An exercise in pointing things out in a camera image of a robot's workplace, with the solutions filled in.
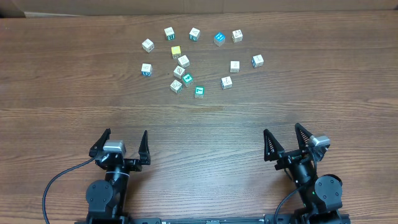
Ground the green 4 wooden block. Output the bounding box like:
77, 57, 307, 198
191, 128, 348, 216
182, 73, 194, 87

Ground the wooden block top left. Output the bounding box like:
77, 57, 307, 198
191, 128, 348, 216
142, 39, 154, 53

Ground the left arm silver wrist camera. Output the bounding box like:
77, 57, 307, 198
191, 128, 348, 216
103, 139, 126, 155

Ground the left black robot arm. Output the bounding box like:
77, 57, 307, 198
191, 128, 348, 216
86, 129, 151, 223

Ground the blue top wooden block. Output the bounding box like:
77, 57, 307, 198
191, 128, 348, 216
213, 32, 226, 47

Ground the wooden block red K side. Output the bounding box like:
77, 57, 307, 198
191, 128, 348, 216
174, 65, 185, 80

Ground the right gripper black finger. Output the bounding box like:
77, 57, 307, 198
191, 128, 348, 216
264, 129, 285, 161
295, 123, 313, 149

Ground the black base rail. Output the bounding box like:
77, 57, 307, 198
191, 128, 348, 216
75, 214, 351, 224

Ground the plain wooden block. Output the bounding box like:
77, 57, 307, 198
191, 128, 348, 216
178, 55, 190, 68
230, 61, 240, 73

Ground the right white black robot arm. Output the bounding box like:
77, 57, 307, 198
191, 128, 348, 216
264, 123, 350, 224

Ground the wooden elephant block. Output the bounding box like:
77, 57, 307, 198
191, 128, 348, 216
170, 80, 183, 94

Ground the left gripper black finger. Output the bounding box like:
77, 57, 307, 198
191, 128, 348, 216
89, 128, 111, 157
139, 130, 151, 165

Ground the yellow top wooden block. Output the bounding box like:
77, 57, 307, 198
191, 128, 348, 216
171, 46, 182, 59

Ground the cardboard board at back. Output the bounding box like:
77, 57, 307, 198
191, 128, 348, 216
1, 0, 397, 17

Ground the green 7 wooden block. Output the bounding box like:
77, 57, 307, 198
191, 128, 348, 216
195, 86, 205, 98

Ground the wooden block blue T side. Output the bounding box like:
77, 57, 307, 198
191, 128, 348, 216
221, 77, 233, 90

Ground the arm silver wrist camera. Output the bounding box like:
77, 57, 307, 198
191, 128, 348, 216
308, 135, 330, 162
103, 139, 126, 155

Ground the wooden block teal Q side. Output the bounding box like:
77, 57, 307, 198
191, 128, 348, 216
189, 27, 200, 42

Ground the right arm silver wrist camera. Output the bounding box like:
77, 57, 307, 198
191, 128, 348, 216
308, 135, 330, 162

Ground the wooden block top right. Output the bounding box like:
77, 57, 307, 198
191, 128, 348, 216
232, 29, 243, 43

